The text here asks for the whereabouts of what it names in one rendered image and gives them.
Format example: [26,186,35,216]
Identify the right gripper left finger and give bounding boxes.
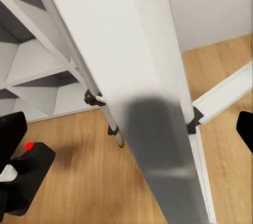
[0,111,27,174]

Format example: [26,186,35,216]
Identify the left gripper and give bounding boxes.
[0,191,27,222]

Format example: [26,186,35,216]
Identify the digital camera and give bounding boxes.
[0,142,56,217]

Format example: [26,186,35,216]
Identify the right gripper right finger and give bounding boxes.
[236,111,253,153]

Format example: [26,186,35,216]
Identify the camera tripod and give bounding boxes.
[42,0,253,224]

